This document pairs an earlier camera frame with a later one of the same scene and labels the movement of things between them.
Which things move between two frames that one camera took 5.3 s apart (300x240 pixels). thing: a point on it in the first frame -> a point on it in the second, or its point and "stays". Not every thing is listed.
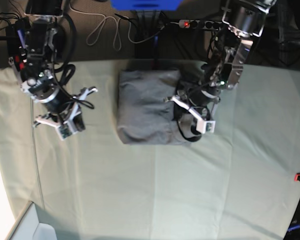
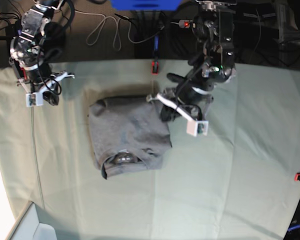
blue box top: [146, 5] stays
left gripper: [58, 102] -> [37, 75]
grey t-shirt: [144, 118] -> [128, 134]
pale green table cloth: [238, 183] stays
